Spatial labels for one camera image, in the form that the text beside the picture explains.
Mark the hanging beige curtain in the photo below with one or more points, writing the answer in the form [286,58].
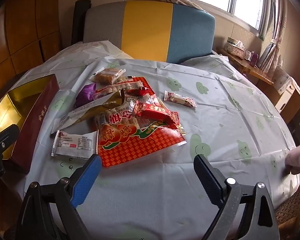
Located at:
[277,17]

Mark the large red snack bag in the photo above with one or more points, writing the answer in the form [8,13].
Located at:
[140,145]

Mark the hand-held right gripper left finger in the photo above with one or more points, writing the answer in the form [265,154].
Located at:
[86,182]

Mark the long cracker packet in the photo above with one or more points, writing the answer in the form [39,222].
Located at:
[90,108]

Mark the purple small container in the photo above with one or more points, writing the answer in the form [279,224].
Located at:
[254,60]

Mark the white pink nougat bar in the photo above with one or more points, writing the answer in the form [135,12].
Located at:
[180,99]

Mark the small red candy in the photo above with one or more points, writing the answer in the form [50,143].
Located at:
[138,91]

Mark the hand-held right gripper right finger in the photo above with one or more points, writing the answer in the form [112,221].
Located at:
[207,177]

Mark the white green printed tablecloth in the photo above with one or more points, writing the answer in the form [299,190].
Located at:
[227,130]

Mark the purple snack packet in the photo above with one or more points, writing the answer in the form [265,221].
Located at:
[85,95]

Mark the pink fleece cloth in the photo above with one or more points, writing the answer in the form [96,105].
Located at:
[298,156]

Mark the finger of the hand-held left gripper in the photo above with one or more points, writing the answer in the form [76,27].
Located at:
[6,137]

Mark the tissue box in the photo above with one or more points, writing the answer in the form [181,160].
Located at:
[236,48]

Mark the gold tin box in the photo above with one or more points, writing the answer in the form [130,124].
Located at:
[40,120]

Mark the white cabinet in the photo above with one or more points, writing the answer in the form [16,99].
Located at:
[288,95]

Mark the large red candy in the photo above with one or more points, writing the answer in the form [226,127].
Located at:
[157,115]

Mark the brown cake packet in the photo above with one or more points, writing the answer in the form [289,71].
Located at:
[107,76]

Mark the wooden desk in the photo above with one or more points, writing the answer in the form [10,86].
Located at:
[250,71]

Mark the white wrapper snack packet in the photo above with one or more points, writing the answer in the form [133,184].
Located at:
[75,145]

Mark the wicker chair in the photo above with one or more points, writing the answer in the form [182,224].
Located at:
[290,210]

